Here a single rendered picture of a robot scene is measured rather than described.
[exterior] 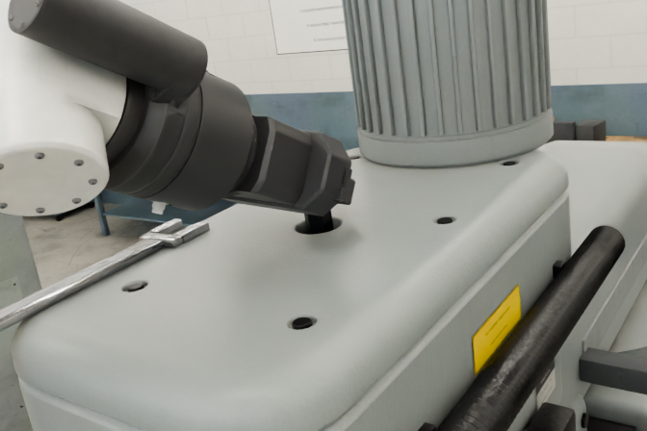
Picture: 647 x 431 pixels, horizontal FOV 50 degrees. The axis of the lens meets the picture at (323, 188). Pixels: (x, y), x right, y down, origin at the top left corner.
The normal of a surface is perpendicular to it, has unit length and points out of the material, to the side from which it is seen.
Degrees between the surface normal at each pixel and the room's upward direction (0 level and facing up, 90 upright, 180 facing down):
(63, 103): 55
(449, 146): 90
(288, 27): 90
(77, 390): 81
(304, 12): 90
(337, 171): 90
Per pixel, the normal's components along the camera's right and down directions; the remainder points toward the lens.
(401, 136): -0.61, 0.31
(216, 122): 0.77, -0.10
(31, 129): 0.23, -0.53
